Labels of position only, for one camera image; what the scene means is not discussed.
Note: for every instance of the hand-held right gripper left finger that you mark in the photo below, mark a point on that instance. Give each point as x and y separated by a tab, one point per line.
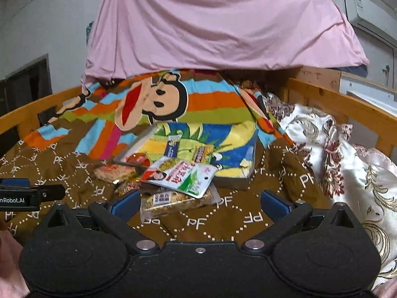
125	204

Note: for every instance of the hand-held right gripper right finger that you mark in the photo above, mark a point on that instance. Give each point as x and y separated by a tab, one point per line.
273	204

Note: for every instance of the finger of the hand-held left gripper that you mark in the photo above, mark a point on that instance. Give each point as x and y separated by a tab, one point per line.
12	182
51	194

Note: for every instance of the dark dried fruit packet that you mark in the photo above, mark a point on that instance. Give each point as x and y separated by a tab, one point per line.
128	187

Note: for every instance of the rice cracker packet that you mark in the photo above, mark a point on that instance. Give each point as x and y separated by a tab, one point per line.
111	172

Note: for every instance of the orange red meat packet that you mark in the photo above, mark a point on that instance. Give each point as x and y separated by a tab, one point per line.
139	159

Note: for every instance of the clear nut bar packet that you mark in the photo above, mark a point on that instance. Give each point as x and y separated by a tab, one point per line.
175	205

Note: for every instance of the white green snack packet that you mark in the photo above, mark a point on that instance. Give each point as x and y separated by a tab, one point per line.
186	177

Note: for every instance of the metal tray with colourful print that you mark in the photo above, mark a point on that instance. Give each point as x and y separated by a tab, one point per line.
229	149

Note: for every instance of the brown patterned blanket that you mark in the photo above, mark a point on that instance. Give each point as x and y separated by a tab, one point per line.
263	173

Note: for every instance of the pale pink cloth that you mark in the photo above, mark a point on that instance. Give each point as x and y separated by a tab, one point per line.
9	260

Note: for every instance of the white floral satin quilt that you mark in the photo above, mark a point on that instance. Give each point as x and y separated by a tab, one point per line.
347	173

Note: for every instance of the dark framed window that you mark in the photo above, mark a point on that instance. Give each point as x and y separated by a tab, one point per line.
24	90

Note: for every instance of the striped cartoon monkey blanket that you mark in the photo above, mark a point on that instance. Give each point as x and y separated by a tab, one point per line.
211	99

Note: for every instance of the white cabinet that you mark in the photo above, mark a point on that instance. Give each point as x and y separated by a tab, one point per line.
369	83

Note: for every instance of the pink bed sheet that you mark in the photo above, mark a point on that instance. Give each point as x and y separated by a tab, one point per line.
217	21

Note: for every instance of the white air conditioner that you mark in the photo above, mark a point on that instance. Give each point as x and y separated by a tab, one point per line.
369	9

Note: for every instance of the wooden bed frame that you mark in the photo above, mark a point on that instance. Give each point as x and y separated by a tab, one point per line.
341	100

